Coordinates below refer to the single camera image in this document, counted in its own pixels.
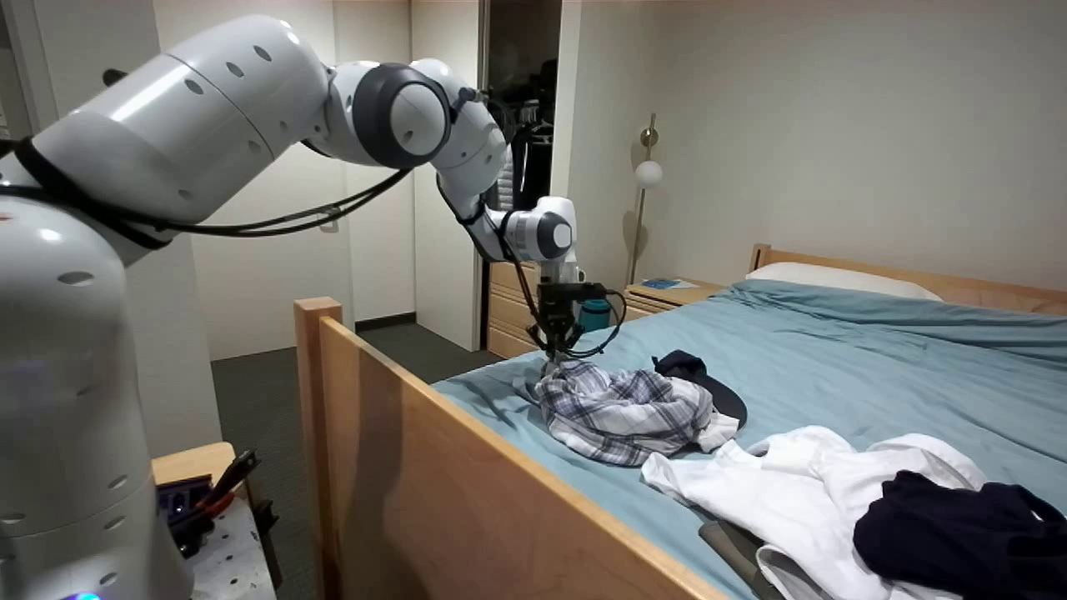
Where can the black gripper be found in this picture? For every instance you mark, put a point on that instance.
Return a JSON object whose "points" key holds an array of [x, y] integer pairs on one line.
{"points": [[561, 312]]}

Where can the checkered plaid shirt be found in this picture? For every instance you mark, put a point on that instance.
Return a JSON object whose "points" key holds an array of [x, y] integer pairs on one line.
{"points": [[627, 414]]}

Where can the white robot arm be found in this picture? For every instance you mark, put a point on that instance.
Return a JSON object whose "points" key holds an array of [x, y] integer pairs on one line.
{"points": [[124, 176]]}

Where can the blue bed sheet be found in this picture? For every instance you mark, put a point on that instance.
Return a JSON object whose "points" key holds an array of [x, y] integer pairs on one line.
{"points": [[869, 369]]}

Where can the teal waste bin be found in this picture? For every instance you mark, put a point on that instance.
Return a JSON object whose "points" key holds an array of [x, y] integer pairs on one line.
{"points": [[594, 314]]}

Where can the wooden drawer dresser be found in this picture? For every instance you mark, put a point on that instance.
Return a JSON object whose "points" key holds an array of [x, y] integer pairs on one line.
{"points": [[507, 318]]}

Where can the wooden nightstand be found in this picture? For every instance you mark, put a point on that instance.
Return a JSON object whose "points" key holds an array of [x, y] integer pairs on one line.
{"points": [[664, 295]]}

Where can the globe floor lamp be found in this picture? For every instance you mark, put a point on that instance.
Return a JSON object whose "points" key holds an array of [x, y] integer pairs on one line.
{"points": [[647, 176]]}

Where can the small black garment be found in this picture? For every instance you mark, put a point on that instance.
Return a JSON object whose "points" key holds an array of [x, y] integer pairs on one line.
{"points": [[695, 372]]}

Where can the white pillow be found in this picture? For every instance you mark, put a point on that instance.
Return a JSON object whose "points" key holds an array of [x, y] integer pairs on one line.
{"points": [[839, 278]]}

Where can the white door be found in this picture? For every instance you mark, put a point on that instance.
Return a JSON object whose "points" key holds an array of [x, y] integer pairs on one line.
{"points": [[248, 286]]}

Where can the white garment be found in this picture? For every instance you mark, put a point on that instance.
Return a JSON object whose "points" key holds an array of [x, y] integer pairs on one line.
{"points": [[801, 496]]}

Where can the wooden box with tools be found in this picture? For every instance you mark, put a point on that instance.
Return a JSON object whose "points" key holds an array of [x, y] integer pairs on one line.
{"points": [[195, 487]]}

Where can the dark navy garment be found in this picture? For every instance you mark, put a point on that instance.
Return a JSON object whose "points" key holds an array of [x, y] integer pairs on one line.
{"points": [[984, 546]]}

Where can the wooden bed frame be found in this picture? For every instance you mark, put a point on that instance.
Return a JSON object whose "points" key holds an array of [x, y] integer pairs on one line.
{"points": [[422, 503]]}

